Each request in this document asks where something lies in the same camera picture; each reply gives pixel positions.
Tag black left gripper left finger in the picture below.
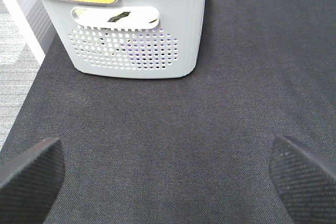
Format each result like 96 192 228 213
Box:
1 138 65 223

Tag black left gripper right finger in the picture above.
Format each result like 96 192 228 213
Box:
269 135 335 223

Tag black table cloth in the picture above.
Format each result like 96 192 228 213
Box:
1 0 335 223

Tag grey perforated plastic basket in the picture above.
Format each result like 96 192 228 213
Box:
41 0 205 79

